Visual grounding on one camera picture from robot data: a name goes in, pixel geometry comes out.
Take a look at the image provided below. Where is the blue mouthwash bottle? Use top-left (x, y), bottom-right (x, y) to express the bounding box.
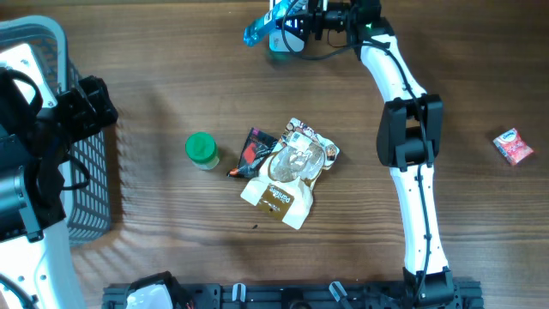
top-left (243, 0), bottom-right (309, 52)

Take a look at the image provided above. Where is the black red snack packet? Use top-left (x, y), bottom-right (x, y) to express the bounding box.
top-left (226, 127), bottom-right (278, 179)

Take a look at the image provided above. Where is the beige bread bag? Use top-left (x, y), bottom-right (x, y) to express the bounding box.
top-left (240, 118), bottom-right (340, 230)

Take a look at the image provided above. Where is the red tissue packet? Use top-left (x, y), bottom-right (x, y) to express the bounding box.
top-left (492, 128), bottom-right (534, 166)

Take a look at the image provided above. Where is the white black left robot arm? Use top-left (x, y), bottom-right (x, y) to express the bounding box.
top-left (1, 43), bottom-right (118, 308)

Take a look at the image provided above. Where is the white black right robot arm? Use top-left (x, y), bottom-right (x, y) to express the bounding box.
top-left (277, 1), bottom-right (458, 308)

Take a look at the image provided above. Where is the white barcode scanner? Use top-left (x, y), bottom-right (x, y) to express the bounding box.
top-left (268, 0), bottom-right (308, 53)

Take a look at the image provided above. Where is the green lid jar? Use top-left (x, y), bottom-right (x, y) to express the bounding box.
top-left (185, 132), bottom-right (220, 170)

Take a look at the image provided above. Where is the grey plastic basket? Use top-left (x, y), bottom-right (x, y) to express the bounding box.
top-left (1, 15), bottom-right (118, 246)

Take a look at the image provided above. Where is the black right camera cable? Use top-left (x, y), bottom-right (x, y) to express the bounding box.
top-left (280, 0), bottom-right (432, 301)

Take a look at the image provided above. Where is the black mounting rail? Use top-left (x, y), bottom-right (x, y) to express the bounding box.
top-left (102, 271), bottom-right (485, 309)

